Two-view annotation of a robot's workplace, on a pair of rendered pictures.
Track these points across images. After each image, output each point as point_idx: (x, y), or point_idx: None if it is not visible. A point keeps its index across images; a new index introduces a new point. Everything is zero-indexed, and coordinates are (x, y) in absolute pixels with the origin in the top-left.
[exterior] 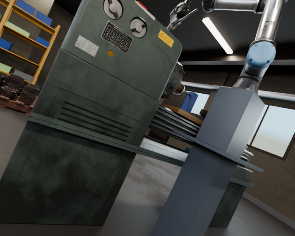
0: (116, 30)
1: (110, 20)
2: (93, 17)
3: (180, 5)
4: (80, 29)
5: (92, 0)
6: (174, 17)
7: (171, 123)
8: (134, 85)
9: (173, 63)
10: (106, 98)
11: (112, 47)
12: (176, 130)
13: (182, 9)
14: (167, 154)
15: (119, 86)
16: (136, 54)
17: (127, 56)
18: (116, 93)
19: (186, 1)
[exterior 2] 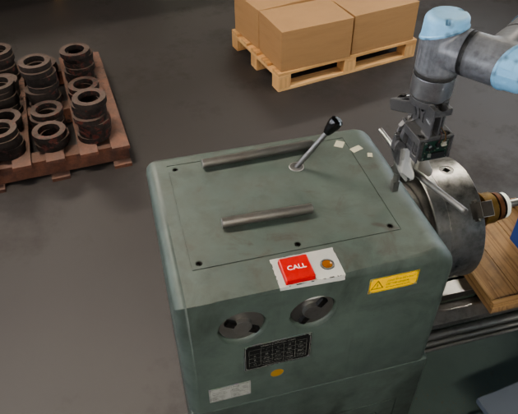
0: (268, 347)
1: (248, 344)
2: (215, 361)
3: (413, 143)
4: (205, 385)
5: (198, 347)
6: (404, 157)
7: (480, 328)
8: (350, 374)
9: (434, 298)
10: (304, 411)
11: (274, 365)
12: (483, 408)
13: (424, 156)
14: (491, 362)
15: (320, 392)
16: (330, 343)
17: (313, 356)
18: (321, 399)
19: (430, 131)
